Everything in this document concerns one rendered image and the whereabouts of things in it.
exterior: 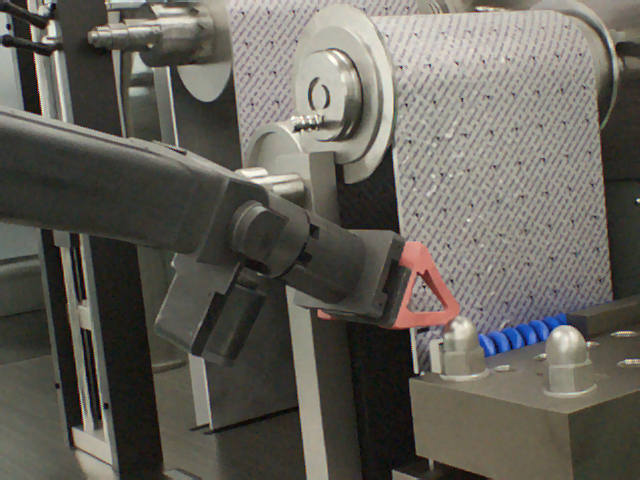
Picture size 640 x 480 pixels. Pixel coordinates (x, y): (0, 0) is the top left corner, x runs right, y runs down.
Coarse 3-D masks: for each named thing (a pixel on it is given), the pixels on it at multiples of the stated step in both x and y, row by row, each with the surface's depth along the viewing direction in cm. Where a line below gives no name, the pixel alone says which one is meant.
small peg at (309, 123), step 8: (288, 120) 85; (296, 120) 84; (304, 120) 85; (312, 120) 85; (320, 120) 86; (288, 128) 85; (296, 128) 84; (304, 128) 85; (312, 128) 85; (320, 128) 86
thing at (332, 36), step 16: (320, 32) 87; (336, 32) 85; (352, 32) 84; (320, 48) 87; (352, 48) 84; (368, 48) 83; (592, 48) 96; (368, 64) 82; (368, 80) 83; (368, 96) 83; (368, 112) 83; (368, 128) 84; (320, 144) 90; (336, 144) 88; (352, 144) 86; (368, 144) 84; (336, 160) 88; (352, 160) 86
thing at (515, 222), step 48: (432, 144) 85; (480, 144) 87; (528, 144) 90; (576, 144) 94; (432, 192) 85; (480, 192) 88; (528, 192) 91; (576, 192) 94; (432, 240) 85; (480, 240) 88; (528, 240) 91; (576, 240) 94; (480, 288) 88; (528, 288) 91; (576, 288) 94; (432, 336) 85
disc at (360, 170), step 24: (312, 24) 89; (336, 24) 86; (360, 24) 83; (336, 48) 86; (384, 48) 81; (384, 72) 81; (384, 96) 82; (384, 120) 82; (312, 144) 91; (384, 144) 83; (336, 168) 89; (360, 168) 86
